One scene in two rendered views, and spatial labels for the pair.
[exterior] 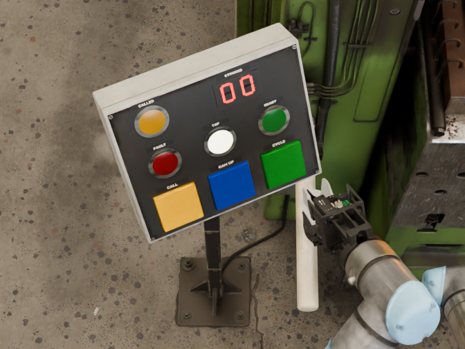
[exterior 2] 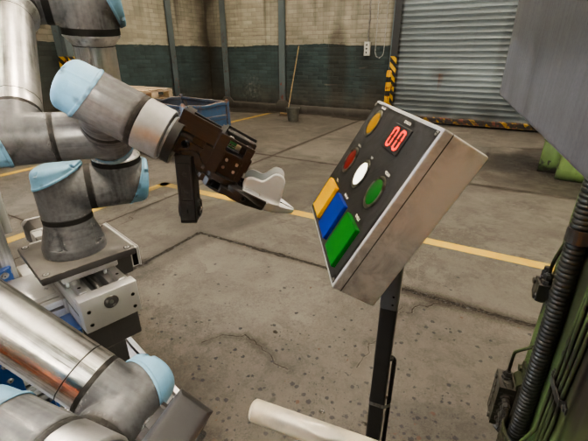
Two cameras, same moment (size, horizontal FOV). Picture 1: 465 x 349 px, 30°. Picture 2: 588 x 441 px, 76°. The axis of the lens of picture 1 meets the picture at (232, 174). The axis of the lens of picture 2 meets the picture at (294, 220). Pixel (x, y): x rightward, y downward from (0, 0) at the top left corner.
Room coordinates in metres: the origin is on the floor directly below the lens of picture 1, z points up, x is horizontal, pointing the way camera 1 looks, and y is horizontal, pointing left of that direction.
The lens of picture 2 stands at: (0.79, -0.64, 1.29)
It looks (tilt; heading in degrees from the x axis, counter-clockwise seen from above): 24 degrees down; 111
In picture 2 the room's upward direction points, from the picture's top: straight up
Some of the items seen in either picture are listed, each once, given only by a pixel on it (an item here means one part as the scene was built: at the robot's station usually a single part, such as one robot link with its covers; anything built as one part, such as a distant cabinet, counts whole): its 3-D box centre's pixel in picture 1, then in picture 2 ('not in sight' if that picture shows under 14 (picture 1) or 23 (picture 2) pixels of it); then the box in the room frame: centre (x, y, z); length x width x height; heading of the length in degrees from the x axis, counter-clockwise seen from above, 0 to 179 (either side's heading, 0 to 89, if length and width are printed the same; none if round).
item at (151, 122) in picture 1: (151, 121); (373, 123); (0.66, 0.13, 1.16); 0.05 x 0.03 x 0.04; 89
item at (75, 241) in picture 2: not in sight; (71, 230); (-0.07, -0.02, 0.87); 0.15 x 0.15 x 0.10
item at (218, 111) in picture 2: not in sight; (184, 124); (-2.66, 3.96, 0.36); 1.20 x 0.80 x 0.72; 160
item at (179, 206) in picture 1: (178, 206); (326, 198); (0.58, 0.09, 1.01); 0.07 x 0.05 x 0.07; 114
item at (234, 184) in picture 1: (231, 184); (333, 216); (0.63, 0.00, 1.01); 0.07 x 0.05 x 0.07; 114
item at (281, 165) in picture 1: (282, 163); (343, 240); (0.67, -0.09, 1.01); 0.07 x 0.05 x 0.07; 114
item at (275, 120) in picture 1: (274, 120); (374, 192); (0.71, -0.07, 1.09); 0.05 x 0.03 x 0.04; 89
